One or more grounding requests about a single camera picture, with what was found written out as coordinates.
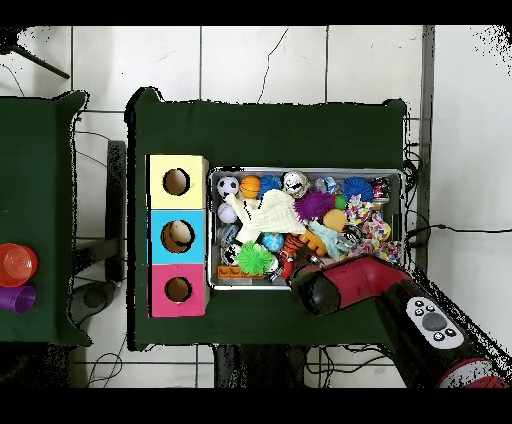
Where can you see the purple plastic cup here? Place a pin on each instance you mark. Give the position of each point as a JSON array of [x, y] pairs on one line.
[[16, 298]]

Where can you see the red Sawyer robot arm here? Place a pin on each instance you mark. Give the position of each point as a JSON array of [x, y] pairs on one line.
[[368, 280]]

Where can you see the orange striped tiger toy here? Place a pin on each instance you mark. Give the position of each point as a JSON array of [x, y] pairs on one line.
[[294, 242]]

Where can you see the clear mesh bin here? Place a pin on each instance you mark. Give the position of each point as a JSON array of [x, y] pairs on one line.
[[212, 240]]

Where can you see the small orange basketball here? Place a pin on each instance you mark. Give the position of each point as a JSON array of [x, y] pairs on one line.
[[250, 186]]

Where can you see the orange toy block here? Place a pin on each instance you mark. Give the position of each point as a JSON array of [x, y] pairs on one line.
[[230, 272]]

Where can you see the purple spiky ball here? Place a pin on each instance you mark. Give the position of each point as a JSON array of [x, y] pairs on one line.
[[314, 204]]

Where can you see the small soccer ball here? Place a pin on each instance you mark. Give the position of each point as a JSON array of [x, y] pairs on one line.
[[228, 186]]

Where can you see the red round container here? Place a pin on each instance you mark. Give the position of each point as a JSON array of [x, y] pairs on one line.
[[16, 264]]

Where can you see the green cloth side table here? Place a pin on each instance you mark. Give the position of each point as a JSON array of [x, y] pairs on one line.
[[40, 160]]

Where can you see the black tripod leg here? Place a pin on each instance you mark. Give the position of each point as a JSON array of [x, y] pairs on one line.
[[40, 62]]

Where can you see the colourful patterned cloth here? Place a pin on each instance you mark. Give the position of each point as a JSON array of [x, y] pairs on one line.
[[368, 228]]

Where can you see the orange foam ball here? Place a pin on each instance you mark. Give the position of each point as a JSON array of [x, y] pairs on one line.
[[334, 220]]

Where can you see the yellow ball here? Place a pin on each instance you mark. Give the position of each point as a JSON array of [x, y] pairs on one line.
[[386, 230]]

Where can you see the green fuzzy toy with eyes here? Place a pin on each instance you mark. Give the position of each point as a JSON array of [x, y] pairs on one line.
[[254, 258]]

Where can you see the cream knitted cloth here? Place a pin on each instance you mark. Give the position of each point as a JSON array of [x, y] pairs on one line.
[[272, 214]]

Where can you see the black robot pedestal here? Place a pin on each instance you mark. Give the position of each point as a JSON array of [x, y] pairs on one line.
[[264, 368]]

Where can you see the blue spiky ball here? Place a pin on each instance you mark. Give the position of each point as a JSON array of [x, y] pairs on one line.
[[358, 189]]

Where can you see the wooden box with three holes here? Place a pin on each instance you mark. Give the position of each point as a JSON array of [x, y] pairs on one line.
[[156, 240]]

